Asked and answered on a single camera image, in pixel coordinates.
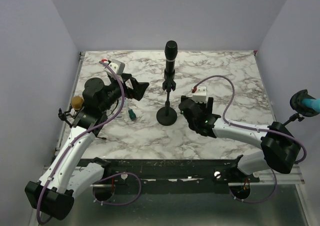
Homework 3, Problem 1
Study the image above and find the black handheld microphone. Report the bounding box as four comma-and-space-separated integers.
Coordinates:
164, 40, 178, 79

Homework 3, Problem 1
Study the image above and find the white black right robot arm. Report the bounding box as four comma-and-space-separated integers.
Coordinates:
178, 96, 301, 183

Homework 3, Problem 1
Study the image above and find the green handled screwdriver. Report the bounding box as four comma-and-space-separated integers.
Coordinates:
127, 106, 137, 121

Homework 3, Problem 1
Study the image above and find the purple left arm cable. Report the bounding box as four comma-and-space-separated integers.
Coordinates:
36, 60, 142, 224

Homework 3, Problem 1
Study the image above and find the gold microphone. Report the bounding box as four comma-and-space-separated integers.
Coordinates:
70, 96, 84, 111

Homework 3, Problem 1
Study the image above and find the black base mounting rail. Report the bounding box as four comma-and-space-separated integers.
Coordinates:
93, 157, 259, 194

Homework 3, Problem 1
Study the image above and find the black right side microphone stand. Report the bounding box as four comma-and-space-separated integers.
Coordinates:
283, 113, 304, 126

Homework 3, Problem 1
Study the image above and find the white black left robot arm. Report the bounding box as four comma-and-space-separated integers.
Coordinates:
25, 73, 150, 224

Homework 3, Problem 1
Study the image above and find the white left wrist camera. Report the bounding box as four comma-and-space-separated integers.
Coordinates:
104, 59, 125, 76

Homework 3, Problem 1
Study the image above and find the black round-base microphone stand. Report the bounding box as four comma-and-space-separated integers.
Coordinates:
156, 70, 178, 126

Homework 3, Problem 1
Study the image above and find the teal microphone on stand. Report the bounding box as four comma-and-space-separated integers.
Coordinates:
289, 89, 320, 117

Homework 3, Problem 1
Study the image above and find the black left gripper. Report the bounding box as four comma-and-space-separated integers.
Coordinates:
100, 73, 150, 112

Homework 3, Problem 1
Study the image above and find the black shock mount tripod stand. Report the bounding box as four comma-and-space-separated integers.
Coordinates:
58, 104, 82, 128

